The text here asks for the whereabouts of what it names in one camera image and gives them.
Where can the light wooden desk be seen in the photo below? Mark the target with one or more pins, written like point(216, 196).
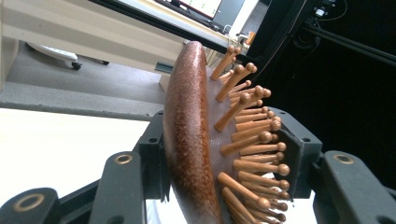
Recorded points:
point(77, 28)

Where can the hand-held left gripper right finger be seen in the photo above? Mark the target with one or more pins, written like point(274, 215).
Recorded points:
point(306, 149)

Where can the white office chair base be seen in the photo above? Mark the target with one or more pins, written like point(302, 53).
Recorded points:
point(59, 53)

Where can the wooden hairbrush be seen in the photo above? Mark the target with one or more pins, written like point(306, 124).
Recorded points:
point(186, 140)

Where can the small orange object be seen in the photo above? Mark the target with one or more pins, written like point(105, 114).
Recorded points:
point(250, 38)

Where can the black curtain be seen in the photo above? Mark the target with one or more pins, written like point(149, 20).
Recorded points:
point(345, 109)

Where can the black horizontal frame bar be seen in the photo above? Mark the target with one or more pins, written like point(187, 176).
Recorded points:
point(174, 28)

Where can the black side frame bar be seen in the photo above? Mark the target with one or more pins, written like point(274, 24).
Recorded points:
point(351, 45)

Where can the computer monitor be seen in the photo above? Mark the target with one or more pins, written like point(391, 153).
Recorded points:
point(202, 6)

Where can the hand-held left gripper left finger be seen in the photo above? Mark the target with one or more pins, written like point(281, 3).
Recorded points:
point(152, 161)

